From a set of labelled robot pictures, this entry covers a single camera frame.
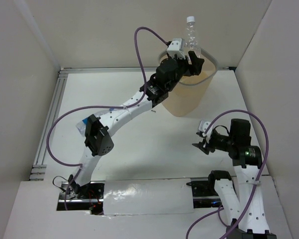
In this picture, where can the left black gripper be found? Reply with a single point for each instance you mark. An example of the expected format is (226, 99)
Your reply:
(187, 64)

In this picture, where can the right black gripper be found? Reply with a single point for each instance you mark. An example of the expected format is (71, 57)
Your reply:
(205, 150)

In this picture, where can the clear bottle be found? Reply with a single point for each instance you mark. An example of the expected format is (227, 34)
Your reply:
(192, 42)

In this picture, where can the blue cap labelled bottle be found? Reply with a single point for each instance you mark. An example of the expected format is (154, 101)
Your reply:
(81, 125)

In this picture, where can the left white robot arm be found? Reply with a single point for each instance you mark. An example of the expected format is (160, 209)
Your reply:
(100, 129)

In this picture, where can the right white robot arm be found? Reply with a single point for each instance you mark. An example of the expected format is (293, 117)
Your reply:
(242, 204)

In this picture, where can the white front cover panel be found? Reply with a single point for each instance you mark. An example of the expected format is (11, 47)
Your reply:
(148, 197)

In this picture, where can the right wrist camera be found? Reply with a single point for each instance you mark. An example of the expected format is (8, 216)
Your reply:
(206, 127)

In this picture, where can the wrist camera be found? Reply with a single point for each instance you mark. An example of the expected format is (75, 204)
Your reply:
(176, 49)
(206, 127)

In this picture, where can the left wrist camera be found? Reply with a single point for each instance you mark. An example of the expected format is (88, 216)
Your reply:
(176, 49)

